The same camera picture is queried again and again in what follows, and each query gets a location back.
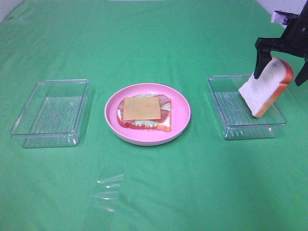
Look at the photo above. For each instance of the clear plastic tray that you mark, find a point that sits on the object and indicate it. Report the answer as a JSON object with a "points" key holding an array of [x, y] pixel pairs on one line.
{"points": [[53, 115], [233, 116]]}

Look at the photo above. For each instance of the green tablecloth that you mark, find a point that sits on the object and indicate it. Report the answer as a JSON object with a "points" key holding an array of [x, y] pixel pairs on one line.
{"points": [[199, 181]]}

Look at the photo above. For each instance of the green lettuce leaf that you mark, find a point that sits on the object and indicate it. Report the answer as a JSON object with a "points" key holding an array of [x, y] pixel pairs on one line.
{"points": [[143, 110]]}

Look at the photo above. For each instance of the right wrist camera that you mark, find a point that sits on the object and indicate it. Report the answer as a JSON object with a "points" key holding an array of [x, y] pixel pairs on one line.
{"points": [[282, 18]]}

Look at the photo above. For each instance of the yellow cheese slice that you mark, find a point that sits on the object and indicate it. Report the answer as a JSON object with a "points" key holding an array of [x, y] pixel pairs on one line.
{"points": [[141, 108]]}

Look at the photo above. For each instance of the right clear plastic tray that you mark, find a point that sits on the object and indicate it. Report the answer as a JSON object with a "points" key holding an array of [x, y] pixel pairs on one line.
{"points": [[233, 116]]}

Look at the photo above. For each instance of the pink round plate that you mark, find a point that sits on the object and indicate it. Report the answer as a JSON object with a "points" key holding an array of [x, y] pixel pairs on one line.
{"points": [[180, 115]]}

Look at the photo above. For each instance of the left clear plastic tray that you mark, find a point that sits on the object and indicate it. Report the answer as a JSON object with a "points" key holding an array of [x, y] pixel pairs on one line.
{"points": [[53, 115]]}

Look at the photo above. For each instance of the bacon strip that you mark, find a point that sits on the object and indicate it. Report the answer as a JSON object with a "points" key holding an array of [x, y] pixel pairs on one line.
{"points": [[144, 124], [165, 102]]}

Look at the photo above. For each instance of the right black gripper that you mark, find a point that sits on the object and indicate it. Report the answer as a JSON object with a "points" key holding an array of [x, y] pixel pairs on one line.
{"points": [[294, 41]]}

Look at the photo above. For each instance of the bread slice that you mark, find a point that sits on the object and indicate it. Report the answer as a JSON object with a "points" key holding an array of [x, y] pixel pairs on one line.
{"points": [[259, 94], [150, 111]]}

